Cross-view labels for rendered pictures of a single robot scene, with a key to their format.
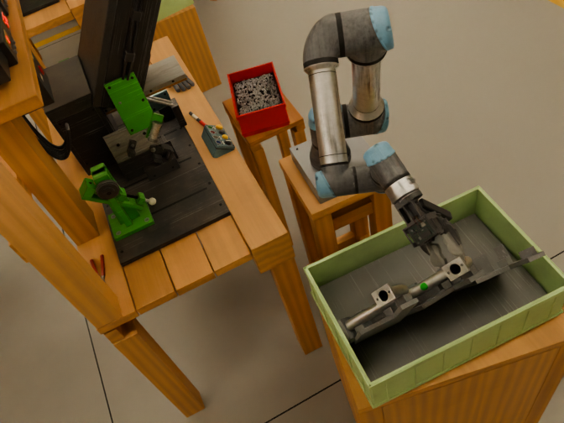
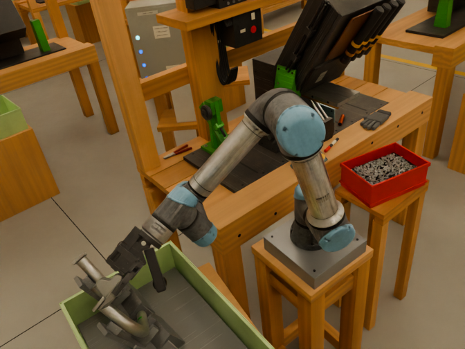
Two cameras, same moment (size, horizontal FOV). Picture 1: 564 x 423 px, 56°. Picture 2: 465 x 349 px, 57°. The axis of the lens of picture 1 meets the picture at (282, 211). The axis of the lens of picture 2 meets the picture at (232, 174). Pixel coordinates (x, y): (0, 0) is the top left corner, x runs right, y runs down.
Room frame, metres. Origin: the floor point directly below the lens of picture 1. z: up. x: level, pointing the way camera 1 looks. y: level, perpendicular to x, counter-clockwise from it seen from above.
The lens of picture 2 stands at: (0.69, -1.17, 2.01)
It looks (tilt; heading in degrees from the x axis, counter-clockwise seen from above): 35 degrees down; 67
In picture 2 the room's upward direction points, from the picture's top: 8 degrees counter-clockwise
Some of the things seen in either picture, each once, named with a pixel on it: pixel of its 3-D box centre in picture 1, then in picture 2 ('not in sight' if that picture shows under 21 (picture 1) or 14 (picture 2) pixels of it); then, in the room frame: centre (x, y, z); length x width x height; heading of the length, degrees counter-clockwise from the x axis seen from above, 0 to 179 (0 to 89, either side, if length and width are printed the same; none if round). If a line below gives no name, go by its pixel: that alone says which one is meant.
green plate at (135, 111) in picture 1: (129, 99); (288, 87); (1.71, 0.41, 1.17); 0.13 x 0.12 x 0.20; 11
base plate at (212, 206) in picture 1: (139, 148); (291, 129); (1.77, 0.49, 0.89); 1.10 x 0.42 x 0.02; 11
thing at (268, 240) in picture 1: (205, 132); (333, 159); (1.82, 0.22, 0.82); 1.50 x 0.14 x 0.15; 11
